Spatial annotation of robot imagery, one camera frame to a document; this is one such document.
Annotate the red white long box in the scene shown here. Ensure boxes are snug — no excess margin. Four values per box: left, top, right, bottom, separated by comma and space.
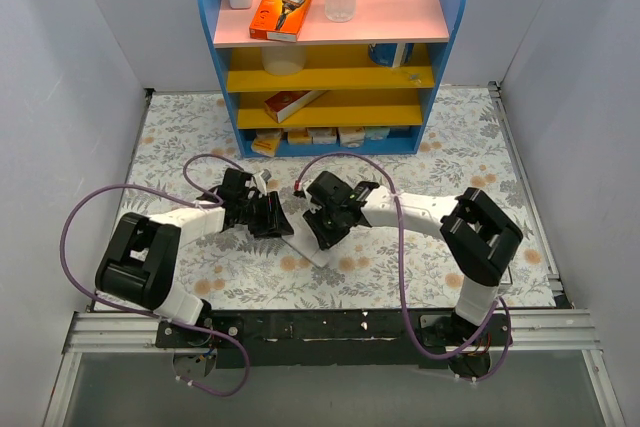
264, 90, 326, 123

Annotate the blue shelf unit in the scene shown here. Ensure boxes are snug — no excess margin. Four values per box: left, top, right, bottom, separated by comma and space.
197, 0, 467, 157

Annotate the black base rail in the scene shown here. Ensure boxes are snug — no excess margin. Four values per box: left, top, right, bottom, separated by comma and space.
155, 308, 508, 369

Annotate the white remote control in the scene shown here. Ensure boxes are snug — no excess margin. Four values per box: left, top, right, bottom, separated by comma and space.
283, 224, 330, 268

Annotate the blue white can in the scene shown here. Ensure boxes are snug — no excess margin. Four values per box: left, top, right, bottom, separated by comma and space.
368, 43, 414, 68

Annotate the white plastic cup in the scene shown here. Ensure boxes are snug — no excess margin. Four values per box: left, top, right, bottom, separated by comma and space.
261, 45, 307, 76

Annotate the orange razor box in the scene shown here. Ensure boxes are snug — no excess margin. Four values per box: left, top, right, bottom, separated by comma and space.
249, 0, 312, 43

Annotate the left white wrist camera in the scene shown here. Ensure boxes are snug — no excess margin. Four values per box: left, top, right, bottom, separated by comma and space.
252, 169, 272, 195

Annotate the light blue small box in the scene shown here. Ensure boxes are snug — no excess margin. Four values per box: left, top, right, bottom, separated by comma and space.
365, 126, 390, 141

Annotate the floral table mat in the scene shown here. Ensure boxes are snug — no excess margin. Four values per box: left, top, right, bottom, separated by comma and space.
121, 88, 554, 309

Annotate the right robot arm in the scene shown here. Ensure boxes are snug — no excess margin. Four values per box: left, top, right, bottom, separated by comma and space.
295, 171, 523, 345

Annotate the yellow small box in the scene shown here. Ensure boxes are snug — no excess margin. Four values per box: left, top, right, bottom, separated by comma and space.
251, 129, 283, 157

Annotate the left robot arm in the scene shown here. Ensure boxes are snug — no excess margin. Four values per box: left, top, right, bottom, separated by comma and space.
95, 168, 294, 347

